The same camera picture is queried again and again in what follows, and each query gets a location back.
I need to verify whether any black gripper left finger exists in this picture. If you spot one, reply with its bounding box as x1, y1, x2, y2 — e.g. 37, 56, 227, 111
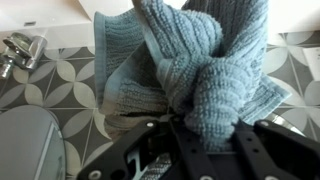
77, 115, 212, 180

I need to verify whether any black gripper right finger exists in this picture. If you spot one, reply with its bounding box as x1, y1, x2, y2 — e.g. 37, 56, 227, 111
229, 118, 320, 180

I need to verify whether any blue knitted towel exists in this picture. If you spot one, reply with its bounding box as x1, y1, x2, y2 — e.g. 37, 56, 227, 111
93, 0, 292, 153

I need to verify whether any white rectangular sink basin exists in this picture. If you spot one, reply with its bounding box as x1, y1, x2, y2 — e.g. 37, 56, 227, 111
266, 0, 320, 35
0, 0, 96, 49

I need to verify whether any chrome faucet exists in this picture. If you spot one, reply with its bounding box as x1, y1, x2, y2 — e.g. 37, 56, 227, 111
0, 31, 48, 80

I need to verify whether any round wall mirror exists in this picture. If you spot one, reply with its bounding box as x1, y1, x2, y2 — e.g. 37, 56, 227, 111
0, 104, 67, 180

